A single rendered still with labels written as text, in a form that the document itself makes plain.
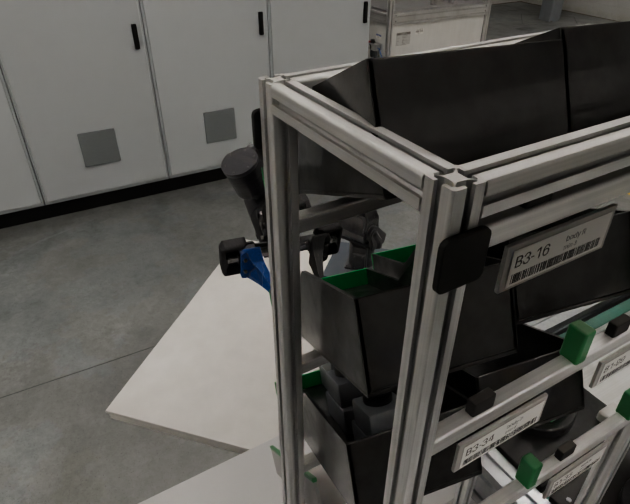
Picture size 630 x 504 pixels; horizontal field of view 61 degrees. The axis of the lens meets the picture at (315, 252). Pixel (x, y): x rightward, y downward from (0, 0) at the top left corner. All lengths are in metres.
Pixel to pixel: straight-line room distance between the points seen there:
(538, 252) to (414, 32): 4.85
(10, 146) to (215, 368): 2.61
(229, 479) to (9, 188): 2.92
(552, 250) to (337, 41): 3.79
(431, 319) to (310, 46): 3.73
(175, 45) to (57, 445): 2.36
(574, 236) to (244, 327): 1.10
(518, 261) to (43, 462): 2.19
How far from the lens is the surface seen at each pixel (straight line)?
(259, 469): 1.09
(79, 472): 2.28
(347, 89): 0.32
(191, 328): 1.38
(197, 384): 1.24
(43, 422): 2.49
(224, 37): 3.70
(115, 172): 3.76
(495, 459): 1.02
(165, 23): 3.58
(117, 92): 3.60
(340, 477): 0.54
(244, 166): 0.79
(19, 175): 3.71
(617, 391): 1.28
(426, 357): 0.29
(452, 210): 0.24
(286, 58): 3.90
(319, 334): 0.47
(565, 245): 0.32
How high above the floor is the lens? 1.76
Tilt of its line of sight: 34 degrees down
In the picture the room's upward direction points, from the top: straight up
